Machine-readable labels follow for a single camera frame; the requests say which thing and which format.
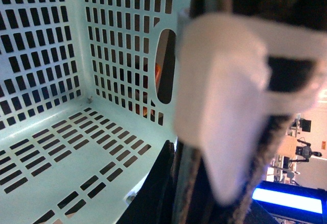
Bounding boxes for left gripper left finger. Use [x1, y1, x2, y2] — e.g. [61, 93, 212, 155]
[117, 140, 175, 224]

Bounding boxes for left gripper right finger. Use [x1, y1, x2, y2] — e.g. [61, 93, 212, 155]
[176, 115, 291, 223]

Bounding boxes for red apple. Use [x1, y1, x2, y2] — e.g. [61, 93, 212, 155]
[142, 62, 162, 116]

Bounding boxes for light blue plastic basket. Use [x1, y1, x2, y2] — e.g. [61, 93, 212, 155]
[1, 0, 190, 223]

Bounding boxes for blue lit freezer top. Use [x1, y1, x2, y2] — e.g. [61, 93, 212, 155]
[252, 181, 326, 215]

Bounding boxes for background robot on stand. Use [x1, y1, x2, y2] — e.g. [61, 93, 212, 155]
[289, 139, 322, 163]

